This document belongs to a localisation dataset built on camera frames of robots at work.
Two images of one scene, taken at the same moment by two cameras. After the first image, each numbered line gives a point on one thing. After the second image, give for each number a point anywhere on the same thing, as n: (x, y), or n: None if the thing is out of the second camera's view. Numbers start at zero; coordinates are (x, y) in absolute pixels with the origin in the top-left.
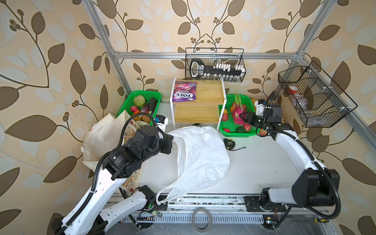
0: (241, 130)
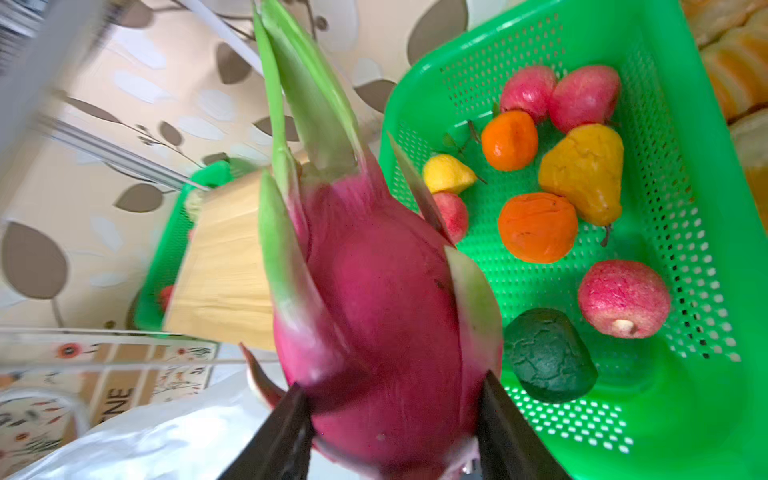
0: (549, 356)
